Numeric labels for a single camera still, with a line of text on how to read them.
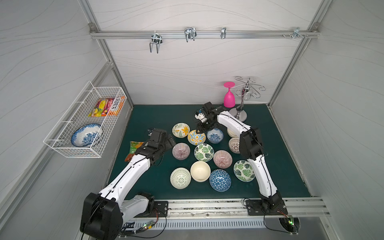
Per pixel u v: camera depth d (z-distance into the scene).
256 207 0.73
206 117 0.91
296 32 0.77
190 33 0.76
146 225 0.69
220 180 0.82
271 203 0.64
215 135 1.01
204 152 0.93
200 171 0.84
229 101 1.04
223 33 0.79
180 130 1.04
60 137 0.56
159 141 0.64
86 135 0.63
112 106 0.73
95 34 0.77
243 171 0.86
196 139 0.99
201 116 0.93
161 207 0.74
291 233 0.68
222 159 0.89
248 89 0.93
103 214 0.38
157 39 0.78
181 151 0.93
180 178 0.82
